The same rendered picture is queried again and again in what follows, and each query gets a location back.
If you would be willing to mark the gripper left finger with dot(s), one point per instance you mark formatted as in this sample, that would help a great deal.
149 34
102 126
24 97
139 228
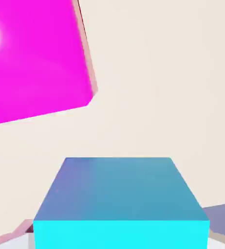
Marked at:
17 240

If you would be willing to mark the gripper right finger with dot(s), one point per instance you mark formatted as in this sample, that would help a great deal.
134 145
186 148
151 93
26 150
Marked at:
224 221

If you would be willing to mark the small cyan cube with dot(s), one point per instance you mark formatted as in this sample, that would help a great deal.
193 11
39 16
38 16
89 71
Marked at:
120 204

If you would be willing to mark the large magenta box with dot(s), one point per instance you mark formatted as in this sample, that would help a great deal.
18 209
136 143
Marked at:
36 62

